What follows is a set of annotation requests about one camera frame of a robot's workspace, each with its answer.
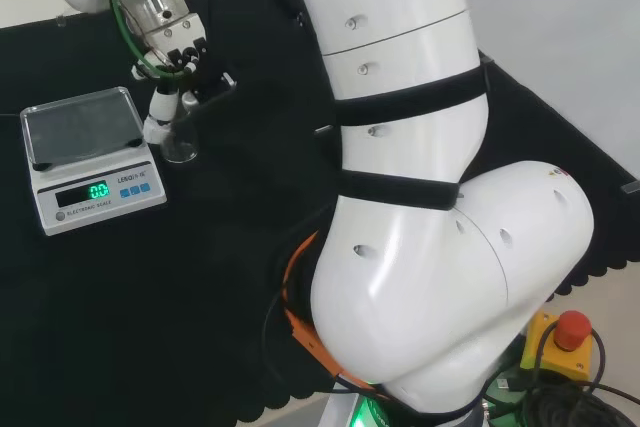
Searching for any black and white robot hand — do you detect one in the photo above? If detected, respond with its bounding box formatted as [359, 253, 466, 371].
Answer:
[130, 13, 238, 145]

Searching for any clear glass beaker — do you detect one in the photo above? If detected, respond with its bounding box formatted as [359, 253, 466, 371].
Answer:
[159, 111, 199, 165]

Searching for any white electronic balance steel pan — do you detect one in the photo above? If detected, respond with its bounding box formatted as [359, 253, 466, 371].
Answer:
[19, 86, 168, 237]

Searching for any black bench cloth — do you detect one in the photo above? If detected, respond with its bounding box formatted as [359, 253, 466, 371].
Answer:
[0, 0, 640, 426]

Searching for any yellow stop button box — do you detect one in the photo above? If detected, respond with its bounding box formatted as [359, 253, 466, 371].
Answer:
[519, 310, 594, 382]

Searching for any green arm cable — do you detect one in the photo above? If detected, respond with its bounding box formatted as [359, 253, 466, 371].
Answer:
[108, 0, 187, 80]

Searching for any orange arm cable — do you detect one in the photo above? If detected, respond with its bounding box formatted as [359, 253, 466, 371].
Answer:
[282, 230, 392, 389]

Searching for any black coiled cable bundle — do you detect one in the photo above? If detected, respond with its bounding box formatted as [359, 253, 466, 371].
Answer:
[519, 319, 640, 427]

